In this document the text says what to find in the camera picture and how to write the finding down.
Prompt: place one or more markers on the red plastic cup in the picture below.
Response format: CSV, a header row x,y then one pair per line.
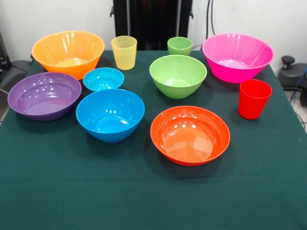
x,y
254,100

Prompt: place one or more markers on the grey chair base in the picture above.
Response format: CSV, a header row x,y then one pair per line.
x,y
14,72

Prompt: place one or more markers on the green plastic cup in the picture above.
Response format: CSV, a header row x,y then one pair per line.
x,y
178,49

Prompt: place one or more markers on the red-orange plastic bowl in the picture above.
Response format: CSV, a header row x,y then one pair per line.
x,y
189,136

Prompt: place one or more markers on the purple plastic bowl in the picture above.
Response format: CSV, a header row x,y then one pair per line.
x,y
43,95

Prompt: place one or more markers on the black chair base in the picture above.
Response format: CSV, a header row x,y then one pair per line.
x,y
292,74

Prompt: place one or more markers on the large blue plastic bowl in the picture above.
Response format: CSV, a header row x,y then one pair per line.
x,y
110,115

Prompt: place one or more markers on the small blue plastic bowl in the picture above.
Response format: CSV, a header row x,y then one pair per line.
x,y
103,79

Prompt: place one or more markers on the green plastic bowl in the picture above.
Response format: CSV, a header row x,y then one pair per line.
x,y
177,76

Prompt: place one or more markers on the orange plastic bowl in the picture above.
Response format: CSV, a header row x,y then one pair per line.
x,y
67,48

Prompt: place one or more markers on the pink plastic bowl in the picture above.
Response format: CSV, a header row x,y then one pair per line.
x,y
237,55

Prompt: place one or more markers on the yellow plastic cup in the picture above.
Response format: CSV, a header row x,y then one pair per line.
x,y
124,52

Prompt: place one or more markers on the dark green tablecloth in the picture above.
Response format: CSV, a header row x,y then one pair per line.
x,y
96,187

